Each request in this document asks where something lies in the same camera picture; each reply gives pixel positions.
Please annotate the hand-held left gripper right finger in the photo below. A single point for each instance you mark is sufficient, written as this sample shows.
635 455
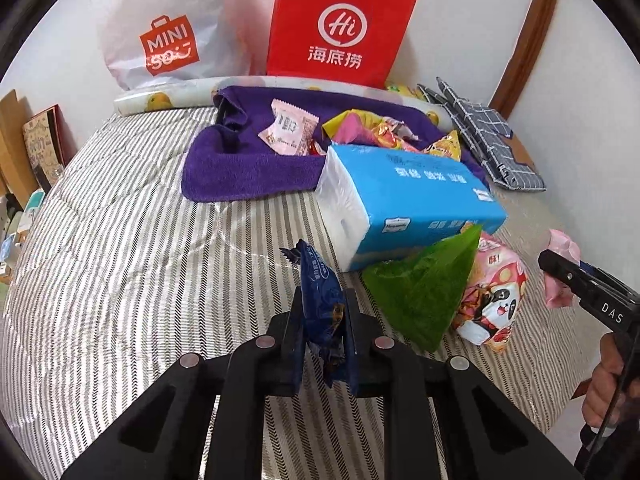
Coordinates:
370 365

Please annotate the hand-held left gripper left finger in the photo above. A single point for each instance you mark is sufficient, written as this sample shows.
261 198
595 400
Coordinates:
287 350

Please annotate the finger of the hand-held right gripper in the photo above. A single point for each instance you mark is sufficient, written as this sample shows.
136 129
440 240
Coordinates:
567 276
592 269

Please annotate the dark blue snack packet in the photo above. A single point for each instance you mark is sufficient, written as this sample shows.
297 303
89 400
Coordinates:
320 300

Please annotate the magenta snack packet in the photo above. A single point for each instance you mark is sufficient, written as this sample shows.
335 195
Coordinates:
352 130

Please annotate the person's right hand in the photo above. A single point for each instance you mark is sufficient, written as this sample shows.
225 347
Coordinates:
602 390

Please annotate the pink panda snack packet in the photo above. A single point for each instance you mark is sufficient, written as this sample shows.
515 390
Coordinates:
492 305

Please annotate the blue tissue pack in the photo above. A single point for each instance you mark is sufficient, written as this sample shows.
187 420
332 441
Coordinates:
410 190

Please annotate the grey checked cloth bag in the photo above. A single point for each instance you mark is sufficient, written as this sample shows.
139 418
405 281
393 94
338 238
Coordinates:
480 115

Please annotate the purple towel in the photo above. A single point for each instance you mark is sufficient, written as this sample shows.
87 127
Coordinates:
240 160

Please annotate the pale pink snack packet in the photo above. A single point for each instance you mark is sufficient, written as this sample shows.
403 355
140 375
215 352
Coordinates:
287 127

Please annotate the red orange snack packet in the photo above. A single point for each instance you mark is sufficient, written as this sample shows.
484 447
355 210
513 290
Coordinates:
395 132

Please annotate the yellow green snack packet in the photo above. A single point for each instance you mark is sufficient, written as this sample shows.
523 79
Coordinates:
335 120

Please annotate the fruit print paper roll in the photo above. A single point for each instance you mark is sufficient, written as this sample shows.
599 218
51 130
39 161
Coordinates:
160 100

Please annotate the white teal small box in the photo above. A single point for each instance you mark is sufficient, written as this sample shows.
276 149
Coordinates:
32 210

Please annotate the dark patterned book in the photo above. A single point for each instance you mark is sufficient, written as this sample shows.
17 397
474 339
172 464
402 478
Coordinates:
45 145

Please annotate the red paper bag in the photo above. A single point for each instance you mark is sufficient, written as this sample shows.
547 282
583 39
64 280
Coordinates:
340 10

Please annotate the white plastic shopping bag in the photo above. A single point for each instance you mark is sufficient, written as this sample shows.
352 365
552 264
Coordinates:
170 10

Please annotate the wooden door frame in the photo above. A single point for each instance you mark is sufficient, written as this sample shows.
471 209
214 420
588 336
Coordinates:
530 35

